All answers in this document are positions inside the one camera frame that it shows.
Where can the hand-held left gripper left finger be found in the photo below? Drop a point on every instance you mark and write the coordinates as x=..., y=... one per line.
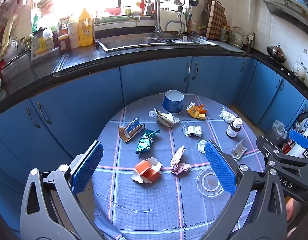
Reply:
x=87, y=165

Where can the green dish tray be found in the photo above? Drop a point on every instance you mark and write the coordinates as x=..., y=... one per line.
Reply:
x=116, y=19

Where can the checkered cutting board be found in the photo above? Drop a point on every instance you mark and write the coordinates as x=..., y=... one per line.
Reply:
x=216, y=21

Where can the blue paper cup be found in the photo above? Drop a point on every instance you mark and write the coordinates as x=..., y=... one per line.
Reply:
x=172, y=102

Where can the white ceramic pot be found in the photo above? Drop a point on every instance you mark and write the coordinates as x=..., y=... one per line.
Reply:
x=300, y=70

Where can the black wok with lid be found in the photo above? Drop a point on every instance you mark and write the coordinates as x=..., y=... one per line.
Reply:
x=276, y=52

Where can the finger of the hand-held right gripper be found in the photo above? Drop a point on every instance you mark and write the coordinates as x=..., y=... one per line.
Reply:
x=273, y=151
x=299, y=138

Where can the dark sauce bottle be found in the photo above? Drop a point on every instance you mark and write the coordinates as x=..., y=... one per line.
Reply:
x=64, y=43

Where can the clear plastic blister pack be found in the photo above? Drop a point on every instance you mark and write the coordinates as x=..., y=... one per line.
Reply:
x=238, y=150

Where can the orange yellow crumpled wrapper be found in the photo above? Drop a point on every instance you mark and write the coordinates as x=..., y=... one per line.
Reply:
x=196, y=111

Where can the blue kitchen cabinets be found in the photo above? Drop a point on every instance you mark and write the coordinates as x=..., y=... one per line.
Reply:
x=76, y=100

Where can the black metal storage rack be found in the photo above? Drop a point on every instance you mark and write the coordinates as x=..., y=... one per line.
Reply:
x=297, y=120

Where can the black kitchen countertop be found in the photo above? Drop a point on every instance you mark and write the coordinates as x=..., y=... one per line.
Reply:
x=81, y=65

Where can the steel range hood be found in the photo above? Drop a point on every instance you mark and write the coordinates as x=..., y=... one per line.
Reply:
x=286, y=8

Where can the orange white torn carton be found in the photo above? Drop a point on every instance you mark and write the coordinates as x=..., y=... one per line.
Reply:
x=144, y=170

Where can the grey trash bin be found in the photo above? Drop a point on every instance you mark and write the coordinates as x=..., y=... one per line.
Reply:
x=278, y=128

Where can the stainless steel sink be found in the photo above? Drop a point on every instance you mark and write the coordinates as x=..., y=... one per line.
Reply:
x=134, y=42

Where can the white crumpled tissue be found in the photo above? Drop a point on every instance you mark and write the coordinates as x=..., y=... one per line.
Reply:
x=227, y=116

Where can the white paper towel roll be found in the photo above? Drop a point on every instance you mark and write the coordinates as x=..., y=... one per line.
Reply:
x=74, y=36

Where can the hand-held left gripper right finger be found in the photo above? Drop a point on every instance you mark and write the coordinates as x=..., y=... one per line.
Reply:
x=218, y=167

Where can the small curved faucet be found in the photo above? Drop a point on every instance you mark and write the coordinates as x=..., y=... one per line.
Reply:
x=180, y=22

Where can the brown medicine bottle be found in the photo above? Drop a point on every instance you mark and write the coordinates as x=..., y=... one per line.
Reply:
x=233, y=129

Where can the small white round lid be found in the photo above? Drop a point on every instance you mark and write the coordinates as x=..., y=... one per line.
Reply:
x=201, y=146

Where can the green foil wrapper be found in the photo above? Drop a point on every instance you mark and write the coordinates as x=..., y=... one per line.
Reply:
x=145, y=142

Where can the red plastic basket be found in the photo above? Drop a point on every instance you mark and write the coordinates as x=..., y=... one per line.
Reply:
x=112, y=11

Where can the yellow plastic bottle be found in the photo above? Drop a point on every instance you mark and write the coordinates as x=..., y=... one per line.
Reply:
x=86, y=28

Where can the green kettle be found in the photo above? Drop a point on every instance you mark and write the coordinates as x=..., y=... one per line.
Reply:
x=236, y=38

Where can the white paper wrapper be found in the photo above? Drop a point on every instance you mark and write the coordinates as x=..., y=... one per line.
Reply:
x=165, y=118

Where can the white countertop appliance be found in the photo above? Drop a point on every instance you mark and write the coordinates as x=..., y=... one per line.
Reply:
x=168, y=16

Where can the clear plastic round lid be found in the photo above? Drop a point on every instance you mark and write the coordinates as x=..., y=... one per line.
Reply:
x=206, y=180

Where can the tall steel faucet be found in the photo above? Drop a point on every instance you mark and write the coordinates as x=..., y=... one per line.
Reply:
x=157, y=10

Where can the pink white wrapper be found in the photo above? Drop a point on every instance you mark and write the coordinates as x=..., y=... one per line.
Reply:
x=177, y=162

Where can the blue plaid tablecloth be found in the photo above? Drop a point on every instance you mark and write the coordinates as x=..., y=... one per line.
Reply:
x=144, y=205

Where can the white blue plastic packet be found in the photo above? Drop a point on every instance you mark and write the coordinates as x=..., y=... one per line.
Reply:
x=307, y=125

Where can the blue brown cardboard box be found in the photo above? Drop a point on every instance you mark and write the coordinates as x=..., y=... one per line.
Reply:
x=130, y=130

